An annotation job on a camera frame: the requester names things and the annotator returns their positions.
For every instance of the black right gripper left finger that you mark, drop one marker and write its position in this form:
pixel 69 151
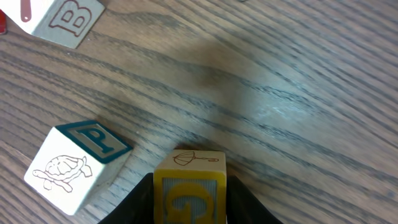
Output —
pixel 137 207

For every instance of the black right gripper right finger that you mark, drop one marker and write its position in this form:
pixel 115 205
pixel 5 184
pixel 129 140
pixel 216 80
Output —
pixel 242 206

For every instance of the wooden block yellow acorn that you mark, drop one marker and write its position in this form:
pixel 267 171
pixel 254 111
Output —
pixel 190 187

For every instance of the wooden block yellow letter L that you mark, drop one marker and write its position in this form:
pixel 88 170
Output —
pixel 75 163

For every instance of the wooden block yellow letter B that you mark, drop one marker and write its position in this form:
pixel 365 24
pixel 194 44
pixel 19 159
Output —
pixel 64 22

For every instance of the wooden block red letter U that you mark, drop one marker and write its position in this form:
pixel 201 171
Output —
pixel 3 23

